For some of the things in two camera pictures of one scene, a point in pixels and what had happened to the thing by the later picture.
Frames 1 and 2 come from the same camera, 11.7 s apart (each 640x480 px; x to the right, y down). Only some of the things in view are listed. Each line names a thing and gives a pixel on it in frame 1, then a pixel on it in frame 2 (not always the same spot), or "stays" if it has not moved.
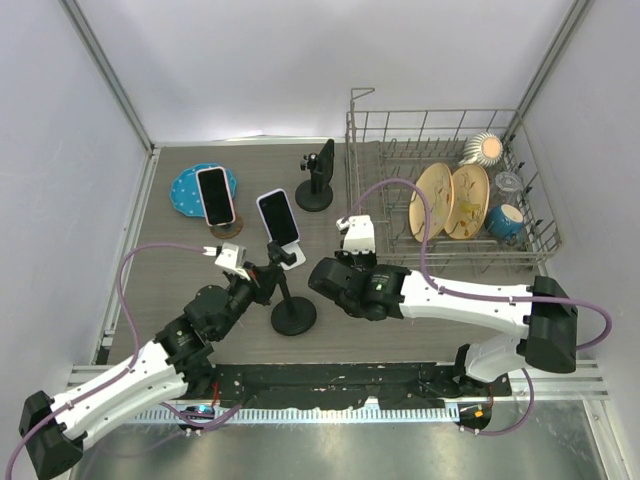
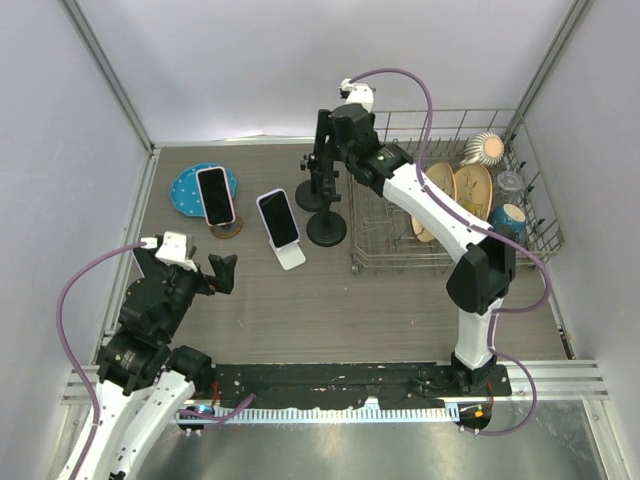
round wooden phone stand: x=227 y=231 stays
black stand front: x=291 y=316 → x=327 y=228
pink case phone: x=215 y=196 stays
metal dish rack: x=451 y=190 stays
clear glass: x=509 y=187 stays
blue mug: x=505 y=222 stays
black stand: x=313 y=195 stays
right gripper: x=371 y=255 → x=324 y=129
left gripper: x=266 y=277 → x=224 y=273
